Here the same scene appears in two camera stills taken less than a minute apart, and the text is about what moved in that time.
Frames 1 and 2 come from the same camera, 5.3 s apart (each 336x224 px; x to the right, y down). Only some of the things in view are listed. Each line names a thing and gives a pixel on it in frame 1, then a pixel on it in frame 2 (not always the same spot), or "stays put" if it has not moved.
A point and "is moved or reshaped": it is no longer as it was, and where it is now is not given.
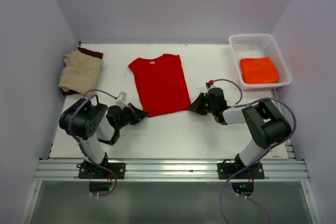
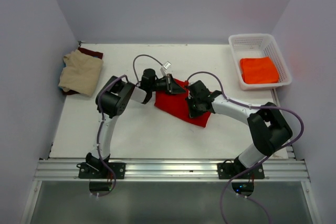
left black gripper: (137, 114) -> (171, 87)
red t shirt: (162, 84) is moved or reshaped
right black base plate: (227, 169) stays put
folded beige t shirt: (81, 73) stays put
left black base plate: (92, 171) stays put
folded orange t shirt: (258, 70) stays put
